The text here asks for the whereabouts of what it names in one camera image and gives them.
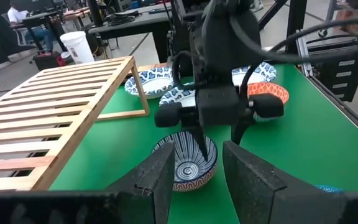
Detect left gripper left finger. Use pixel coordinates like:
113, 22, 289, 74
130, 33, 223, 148
104, 141, 176, 224

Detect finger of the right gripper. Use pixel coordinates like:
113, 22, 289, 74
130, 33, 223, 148
230, 115, 252, 146
186, 123, 211, 162

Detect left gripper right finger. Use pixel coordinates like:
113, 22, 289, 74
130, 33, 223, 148
222, 140, 347, 224

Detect blue patterned paper plate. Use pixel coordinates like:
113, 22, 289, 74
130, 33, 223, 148
158, 81, 198, 108
231, 61, 278, 88
124, 66, 176, 100

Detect orange patterned bowl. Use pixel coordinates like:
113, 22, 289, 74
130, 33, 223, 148
246, 81, 290, 123

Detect light blue patterned bowl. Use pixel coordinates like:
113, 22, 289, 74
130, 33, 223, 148
314, 184, 345, 194

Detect wooden slatted shelf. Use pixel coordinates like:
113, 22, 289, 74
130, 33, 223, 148
0, 55, 151, 192

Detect green table mat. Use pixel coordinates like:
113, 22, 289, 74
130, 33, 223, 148
50, 63, 358, 224

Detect grey work table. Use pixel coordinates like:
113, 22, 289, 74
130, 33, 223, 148
87, 2, 173, 65

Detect black rack with white labels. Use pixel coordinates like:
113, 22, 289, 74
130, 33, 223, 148
296, 30, 358, 103

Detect white plastic bucket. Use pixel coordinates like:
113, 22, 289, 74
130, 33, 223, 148
59, 30, 95, 65

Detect black case with red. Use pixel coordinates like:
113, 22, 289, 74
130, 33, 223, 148
32, 50, 67, 71

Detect black desk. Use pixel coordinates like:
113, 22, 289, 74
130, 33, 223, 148
22, 11, 70, 53

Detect person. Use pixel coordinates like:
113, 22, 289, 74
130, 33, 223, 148
6, 0, 57, 54

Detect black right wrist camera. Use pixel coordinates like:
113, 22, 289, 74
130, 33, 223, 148
196, 86, 241, 126

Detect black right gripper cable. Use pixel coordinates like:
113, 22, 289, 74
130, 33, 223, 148
172, 50, 199, 91

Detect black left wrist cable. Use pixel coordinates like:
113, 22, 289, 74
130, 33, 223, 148
230, 14, 358, 66

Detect coiled black cables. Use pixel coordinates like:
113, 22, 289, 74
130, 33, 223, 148
105, 11, 140, 27

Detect black metal table frame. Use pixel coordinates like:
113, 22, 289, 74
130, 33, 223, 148
303, 63, 358, 146

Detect black frame post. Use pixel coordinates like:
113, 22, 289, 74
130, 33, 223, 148
286, 0, 308, 54

